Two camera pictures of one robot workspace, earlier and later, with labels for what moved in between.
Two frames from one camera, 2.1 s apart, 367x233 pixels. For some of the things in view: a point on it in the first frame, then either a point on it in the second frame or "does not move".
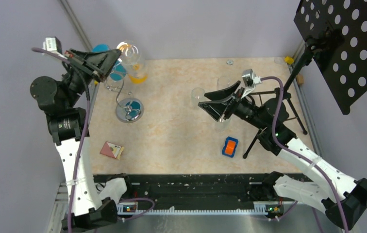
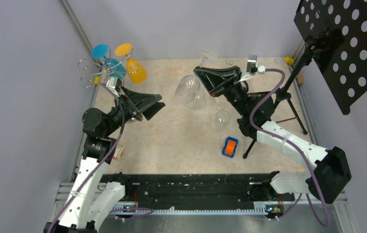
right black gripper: [217, 108] -> [211, 78]
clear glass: [223, 126] does not move
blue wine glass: [118, 71] does not move
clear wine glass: [132, 58] -> [190, 93]
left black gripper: [99, 63] -> [135, 103]
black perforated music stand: [348, 41] does not move
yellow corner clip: [290, 60] does not move
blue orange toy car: [229, 148] does not move
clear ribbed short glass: [197, 95] does not move
